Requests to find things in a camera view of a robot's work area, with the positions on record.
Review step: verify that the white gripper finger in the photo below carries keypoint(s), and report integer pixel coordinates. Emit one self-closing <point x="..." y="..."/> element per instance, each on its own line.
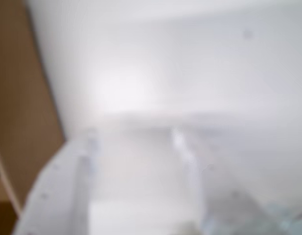
<point x="227" y="210"/>
<point x="57" y="195"/>

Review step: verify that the brown cardboard box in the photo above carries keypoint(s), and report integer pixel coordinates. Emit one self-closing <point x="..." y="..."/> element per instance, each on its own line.
<point x="18" y="85"/>

